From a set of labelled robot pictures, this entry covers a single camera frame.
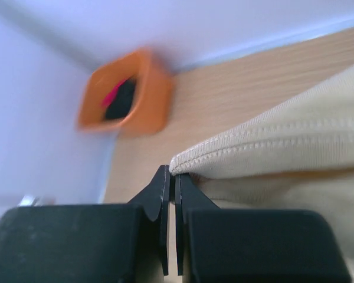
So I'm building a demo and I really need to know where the beige t shirt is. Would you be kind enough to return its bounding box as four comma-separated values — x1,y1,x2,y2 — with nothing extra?
169,65,354,281

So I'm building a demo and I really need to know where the orange plastic basket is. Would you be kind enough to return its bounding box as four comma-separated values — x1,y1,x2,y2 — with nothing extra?
77,48,173,136

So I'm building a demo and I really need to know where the black t shirt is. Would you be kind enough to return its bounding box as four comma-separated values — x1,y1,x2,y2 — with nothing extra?
103,78,136,120

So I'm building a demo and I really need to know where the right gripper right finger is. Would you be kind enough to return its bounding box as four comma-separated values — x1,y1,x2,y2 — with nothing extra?
175,174,352,282

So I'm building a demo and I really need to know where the red t shirt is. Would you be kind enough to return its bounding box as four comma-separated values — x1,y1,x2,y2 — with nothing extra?
101,80,126,107

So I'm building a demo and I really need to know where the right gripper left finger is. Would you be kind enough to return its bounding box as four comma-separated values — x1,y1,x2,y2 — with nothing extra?
0,165,169,282

